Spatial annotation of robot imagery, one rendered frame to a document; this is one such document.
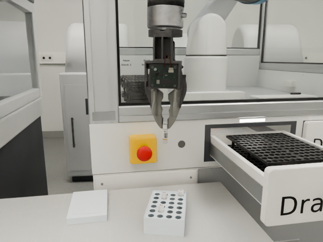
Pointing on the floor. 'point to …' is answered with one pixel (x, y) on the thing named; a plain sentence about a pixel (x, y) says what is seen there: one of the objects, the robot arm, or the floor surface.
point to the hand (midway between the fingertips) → (165, 121)
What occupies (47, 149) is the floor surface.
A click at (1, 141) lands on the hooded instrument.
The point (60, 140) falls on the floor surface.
